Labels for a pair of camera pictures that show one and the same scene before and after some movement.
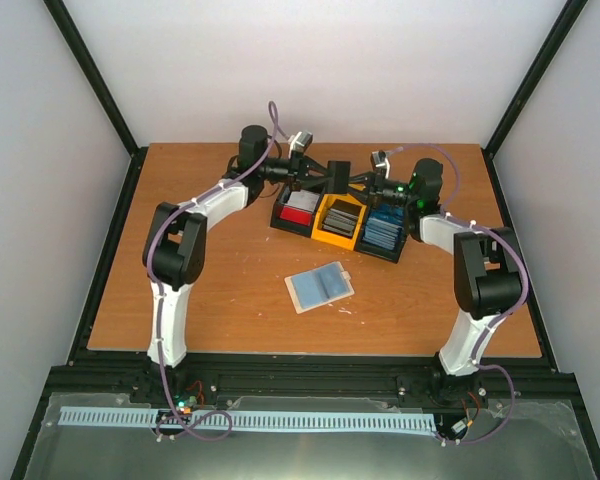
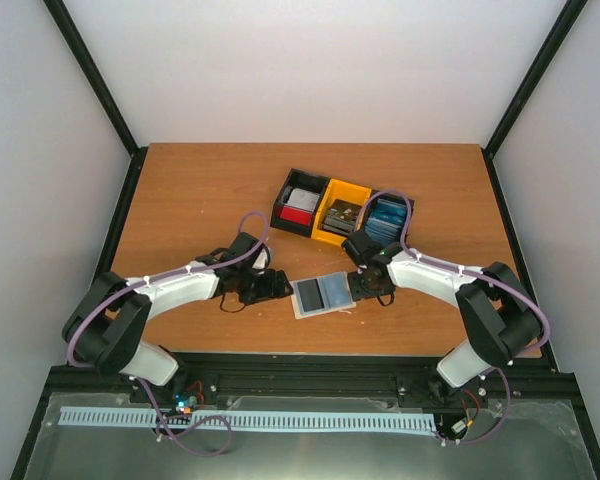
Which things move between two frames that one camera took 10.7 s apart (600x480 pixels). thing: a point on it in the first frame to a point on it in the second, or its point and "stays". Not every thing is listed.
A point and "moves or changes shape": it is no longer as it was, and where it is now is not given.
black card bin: x=384 y=230 stays
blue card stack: x=384 y=223 stays
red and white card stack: x=300 y=207 stays
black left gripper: x=298 y=167 to x=274 y=288
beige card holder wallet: x=318 y=286 moves or changes shape
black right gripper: x=371 y=198 to x=359 y=293
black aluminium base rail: x=263 y=375 stays
